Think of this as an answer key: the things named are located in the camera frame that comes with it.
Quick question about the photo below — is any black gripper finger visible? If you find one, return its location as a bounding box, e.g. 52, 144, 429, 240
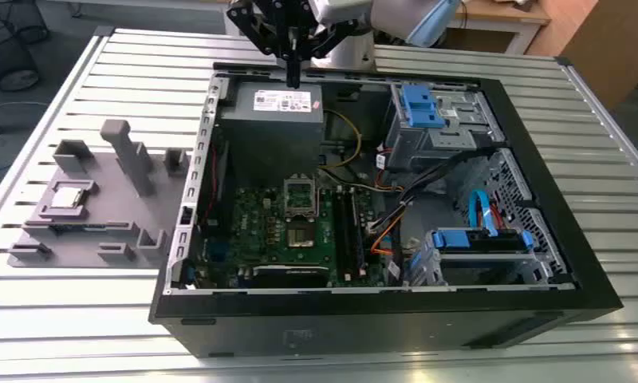
226, 1, 296, 89
294, 21, 356, 89

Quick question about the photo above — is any metal socket cover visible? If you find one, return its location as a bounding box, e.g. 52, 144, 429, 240
283, 177, 320, 221

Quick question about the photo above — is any silver CPU green edge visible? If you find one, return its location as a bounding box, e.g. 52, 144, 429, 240
51, 188, 87, 208

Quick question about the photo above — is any CPU socket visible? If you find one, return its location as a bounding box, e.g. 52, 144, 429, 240
286, 218, 320, 251

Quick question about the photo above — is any grey power supply unit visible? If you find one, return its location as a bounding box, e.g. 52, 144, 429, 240
220, 81, 326, 188

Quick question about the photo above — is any blue plastic drive latch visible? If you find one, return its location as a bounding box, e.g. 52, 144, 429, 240
401, 82, 439, 129

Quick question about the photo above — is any metal drive cage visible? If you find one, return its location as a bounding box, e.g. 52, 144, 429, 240
383, 81, 508, 173

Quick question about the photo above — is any green motherboard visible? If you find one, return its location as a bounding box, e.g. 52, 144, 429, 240
199, 175, 400, 289

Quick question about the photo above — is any black RAM slot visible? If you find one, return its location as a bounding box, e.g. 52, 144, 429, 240
331, 187, 352, 282
350, 188, 369, 280

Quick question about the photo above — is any brown wooden cabinet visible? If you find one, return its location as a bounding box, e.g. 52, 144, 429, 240
525, 0, 638, 113

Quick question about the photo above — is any grey plastic parts rack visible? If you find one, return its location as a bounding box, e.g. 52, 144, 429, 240
6, 118, 192, 269

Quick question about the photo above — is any hard disk in blue carrier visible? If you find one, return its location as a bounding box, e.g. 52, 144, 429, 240
429, 227, 536, 256

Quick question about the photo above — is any black graphics card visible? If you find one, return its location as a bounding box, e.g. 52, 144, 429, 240
251, 263, 331, 289

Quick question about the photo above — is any green RAM stick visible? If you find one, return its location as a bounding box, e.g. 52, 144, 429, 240
46, 221, 112, 235

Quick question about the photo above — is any metal disk bay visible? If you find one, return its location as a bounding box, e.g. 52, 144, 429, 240
425, 225, 572, 286

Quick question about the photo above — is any black PC case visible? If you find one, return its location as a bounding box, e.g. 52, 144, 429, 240
147, 60, 625, 359

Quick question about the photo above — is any yellow wire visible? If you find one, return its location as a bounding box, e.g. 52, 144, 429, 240
319, 109, 367, 171

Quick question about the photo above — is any wooden desk white frame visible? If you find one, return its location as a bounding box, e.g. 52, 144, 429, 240
441, 0, 553, 57

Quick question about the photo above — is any mixed colour wire bundle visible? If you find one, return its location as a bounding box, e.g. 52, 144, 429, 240
319, 165, 405, 193

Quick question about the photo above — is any black cable bundle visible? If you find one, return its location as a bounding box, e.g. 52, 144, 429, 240
369, 146, 499, 235

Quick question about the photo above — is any black wire mesh bin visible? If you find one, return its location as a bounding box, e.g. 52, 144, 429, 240
8, 0, 52, 44
0, 18, 43, 93

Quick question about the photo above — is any orange wire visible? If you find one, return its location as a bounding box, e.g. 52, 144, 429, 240
371, 209, 405, 256

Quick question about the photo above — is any blue flat data wire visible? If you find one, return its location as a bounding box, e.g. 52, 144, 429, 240
467, 188, 504, 236

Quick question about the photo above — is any blue plastic carrier rail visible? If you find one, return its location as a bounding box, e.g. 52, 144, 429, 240
408, 245, 444, 286

